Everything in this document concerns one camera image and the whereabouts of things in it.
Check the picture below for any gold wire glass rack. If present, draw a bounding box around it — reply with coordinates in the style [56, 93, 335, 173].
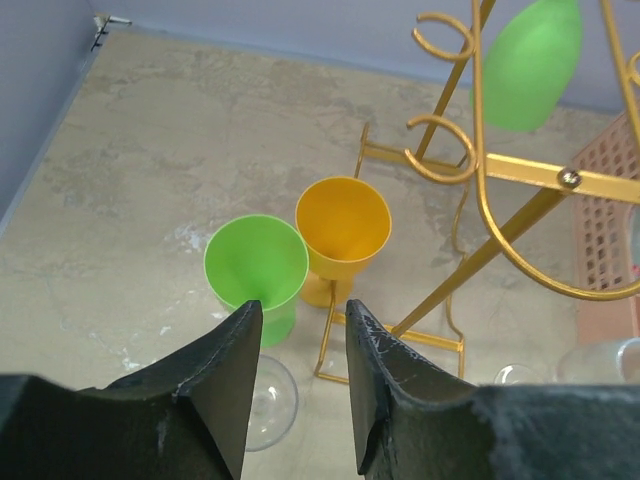
[313, 0, 640, 385]

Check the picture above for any clear glass front left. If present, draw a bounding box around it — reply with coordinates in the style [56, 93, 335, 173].
[494, 364, 544, 385]

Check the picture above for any orange plastic desk organizer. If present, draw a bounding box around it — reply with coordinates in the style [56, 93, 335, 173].
[573, 113, 639, 344]

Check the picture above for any clear glass far left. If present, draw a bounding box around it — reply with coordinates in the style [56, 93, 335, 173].
[245, 354, 299, 452]

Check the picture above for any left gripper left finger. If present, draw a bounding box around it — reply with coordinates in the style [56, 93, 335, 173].
[1, 301, 263, 479]

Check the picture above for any large green wine glass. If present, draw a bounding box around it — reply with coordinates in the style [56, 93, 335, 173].
[480, 1, 583, 132]

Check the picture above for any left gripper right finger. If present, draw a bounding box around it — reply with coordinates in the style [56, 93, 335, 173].
[346, 300, 639, 479]

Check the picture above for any clear glass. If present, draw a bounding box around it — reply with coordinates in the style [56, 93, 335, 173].
[245, 354, 299, 452]
[554, 337, 639, 385]
[494, 364, 544, 385]

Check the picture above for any clear glass back right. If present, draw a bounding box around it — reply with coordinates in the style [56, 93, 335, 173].
[554, 337, 639, 385]

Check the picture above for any yellow plastic goblet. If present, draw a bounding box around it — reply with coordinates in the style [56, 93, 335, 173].
[295, 176, 392, 308]

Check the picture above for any small green wine glass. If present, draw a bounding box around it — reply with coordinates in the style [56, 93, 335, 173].
[204, 214, 309, 349]

